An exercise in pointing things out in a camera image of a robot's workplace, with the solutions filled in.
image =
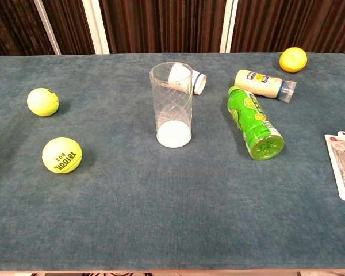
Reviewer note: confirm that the plain yellow-green tennis ball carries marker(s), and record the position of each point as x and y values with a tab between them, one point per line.
42	102

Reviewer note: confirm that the white paper cup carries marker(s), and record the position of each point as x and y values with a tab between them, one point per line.
199	83

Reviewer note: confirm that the clear plastic tube container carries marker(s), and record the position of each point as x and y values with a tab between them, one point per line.
174	136

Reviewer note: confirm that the thin grey-white frame post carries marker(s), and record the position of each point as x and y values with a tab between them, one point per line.
47	28

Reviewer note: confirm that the cream mayonnaise squeeze bottle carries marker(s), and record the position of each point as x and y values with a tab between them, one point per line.
258	83

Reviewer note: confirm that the yellow lemon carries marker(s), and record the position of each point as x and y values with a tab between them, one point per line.
293	59

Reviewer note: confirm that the dark brown pleated curtain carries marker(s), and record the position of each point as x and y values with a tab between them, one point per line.
161	23

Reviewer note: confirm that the tennis ball with Teloon print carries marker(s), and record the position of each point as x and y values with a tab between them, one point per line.
61	155

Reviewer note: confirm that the green lime drink bottle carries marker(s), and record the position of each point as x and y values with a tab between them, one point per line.
253	123

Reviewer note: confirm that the wide white frame post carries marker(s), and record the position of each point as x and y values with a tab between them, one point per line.
96	28

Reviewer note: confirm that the blue-grey table cloth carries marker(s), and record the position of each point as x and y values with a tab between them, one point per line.
161	201

